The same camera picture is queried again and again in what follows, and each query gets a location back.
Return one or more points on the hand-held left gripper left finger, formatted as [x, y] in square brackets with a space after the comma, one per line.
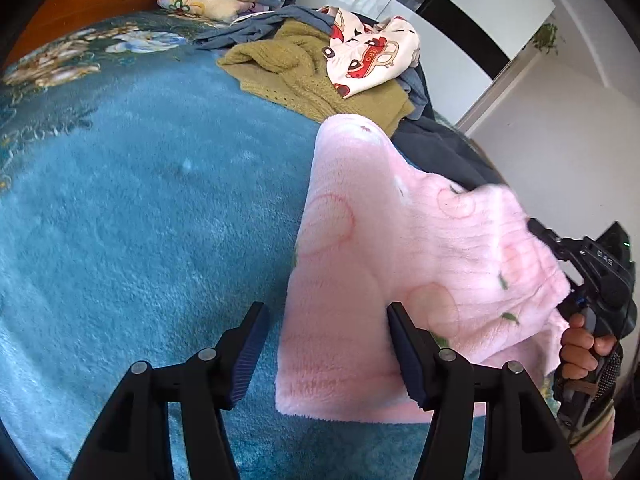
[246, 360]

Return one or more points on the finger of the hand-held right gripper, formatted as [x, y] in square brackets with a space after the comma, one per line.
[541, 232]

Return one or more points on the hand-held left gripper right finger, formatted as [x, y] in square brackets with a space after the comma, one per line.
[409, 355]

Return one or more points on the pink fleece garment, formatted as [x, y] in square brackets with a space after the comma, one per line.
[400, 260]

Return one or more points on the person's right forearm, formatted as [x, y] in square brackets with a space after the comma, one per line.
[595, 440]

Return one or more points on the person's right hand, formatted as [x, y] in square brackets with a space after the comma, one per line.
[580, 345]

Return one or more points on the dark navy garment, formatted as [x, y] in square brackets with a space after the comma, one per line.
[440, 145]

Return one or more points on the teal floral blanket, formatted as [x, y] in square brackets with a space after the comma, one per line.
[135, 240]

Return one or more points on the green hanging plant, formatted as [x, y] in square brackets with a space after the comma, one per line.
[548, 36]

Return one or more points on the white cabinet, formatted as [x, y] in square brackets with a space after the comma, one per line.
[440, 30]

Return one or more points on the white car-print garment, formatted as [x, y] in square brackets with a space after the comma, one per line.
[367, 55]

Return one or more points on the olive knitted sweater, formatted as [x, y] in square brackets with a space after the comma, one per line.
[310, 70]

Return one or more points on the grey-blue garment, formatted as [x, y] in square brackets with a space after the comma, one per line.
[265, 25]

